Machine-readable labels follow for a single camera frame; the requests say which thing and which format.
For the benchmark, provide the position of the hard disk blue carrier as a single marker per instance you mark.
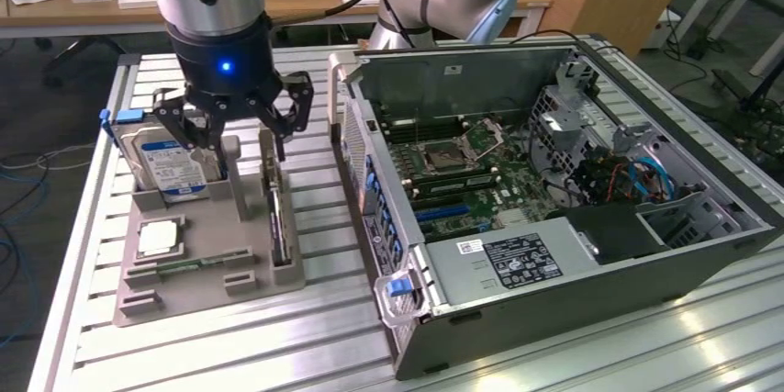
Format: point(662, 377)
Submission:
point(166, 162)

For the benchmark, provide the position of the open dark PC case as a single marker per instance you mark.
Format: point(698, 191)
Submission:
point(551, 318)

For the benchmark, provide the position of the metal socket cover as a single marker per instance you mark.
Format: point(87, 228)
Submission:
point(484, 123)

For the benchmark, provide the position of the CPU socket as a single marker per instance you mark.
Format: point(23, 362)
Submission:
point(444, 158)

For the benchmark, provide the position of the metal disk bay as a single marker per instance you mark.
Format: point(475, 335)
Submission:
point(692, 208)

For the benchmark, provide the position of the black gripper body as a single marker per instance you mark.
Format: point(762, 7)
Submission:
point(227, 66)

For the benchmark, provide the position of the grey parts rack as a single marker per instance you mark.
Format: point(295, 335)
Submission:
point(208, 282)

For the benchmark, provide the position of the silver chipset heatsink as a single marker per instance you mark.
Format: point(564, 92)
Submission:
point(511, 217)

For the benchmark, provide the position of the black chair base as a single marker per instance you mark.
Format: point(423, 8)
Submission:
point(62, 61)

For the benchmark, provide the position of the green RAM stick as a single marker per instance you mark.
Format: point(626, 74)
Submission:
point(456, 184)
point(184, 265)

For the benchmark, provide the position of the blue expansion slot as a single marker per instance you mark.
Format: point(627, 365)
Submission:
point(442, 213)

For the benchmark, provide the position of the blue case latch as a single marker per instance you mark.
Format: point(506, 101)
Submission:
point(399, 287)

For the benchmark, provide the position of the silver CPU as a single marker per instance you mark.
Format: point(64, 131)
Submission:
point(158, 238)

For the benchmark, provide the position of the green graphics card black fan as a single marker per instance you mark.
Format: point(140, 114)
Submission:
point(276, 217)

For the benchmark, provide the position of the grey power supply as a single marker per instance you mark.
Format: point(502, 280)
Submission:
point(527, 263)

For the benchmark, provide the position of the green motherboard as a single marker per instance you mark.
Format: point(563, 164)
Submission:
point(520, 190)

